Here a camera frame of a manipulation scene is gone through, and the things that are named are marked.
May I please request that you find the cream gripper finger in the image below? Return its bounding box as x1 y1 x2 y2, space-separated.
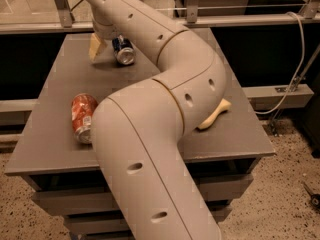
89 33 107 62

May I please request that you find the blue pepsi can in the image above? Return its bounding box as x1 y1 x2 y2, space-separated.
112 35 135 65

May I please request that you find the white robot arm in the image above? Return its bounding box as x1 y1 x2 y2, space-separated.
86 0 226 240

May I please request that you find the orange soda can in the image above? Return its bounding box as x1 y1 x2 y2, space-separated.
71 93 98 144

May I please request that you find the yellow sponge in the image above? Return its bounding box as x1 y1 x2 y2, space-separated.
198 99 231 130

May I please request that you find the grey drawer cabinet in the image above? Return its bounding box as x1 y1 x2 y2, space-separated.
6 34 274 240

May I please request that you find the black caster wheel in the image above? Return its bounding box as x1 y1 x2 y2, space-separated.
303 182 320 209

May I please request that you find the white cable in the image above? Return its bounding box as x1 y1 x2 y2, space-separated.
254 11 306 116

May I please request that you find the metal railing frame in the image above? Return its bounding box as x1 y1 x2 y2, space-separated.
0 0 319 33

